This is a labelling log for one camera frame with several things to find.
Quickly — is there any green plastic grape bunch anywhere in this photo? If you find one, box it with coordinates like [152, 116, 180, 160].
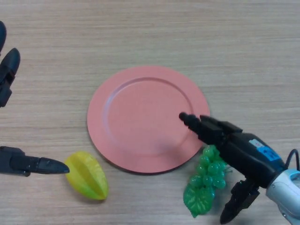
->
[183, 144, 227, 218]

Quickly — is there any yellow green starfruit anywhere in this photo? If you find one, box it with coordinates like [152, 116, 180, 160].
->
[64, 151, 110, 201]

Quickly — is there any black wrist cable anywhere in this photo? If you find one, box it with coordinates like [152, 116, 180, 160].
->
[286, 149, 300, 172]

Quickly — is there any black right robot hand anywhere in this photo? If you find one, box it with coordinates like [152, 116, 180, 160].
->
[179, 112, 288, 225]

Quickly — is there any pink round plate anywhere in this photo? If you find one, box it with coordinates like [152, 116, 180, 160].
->
[86, 65, 211, 174]

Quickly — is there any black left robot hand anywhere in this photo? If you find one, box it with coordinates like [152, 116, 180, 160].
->
[0, 21, 70, 177]

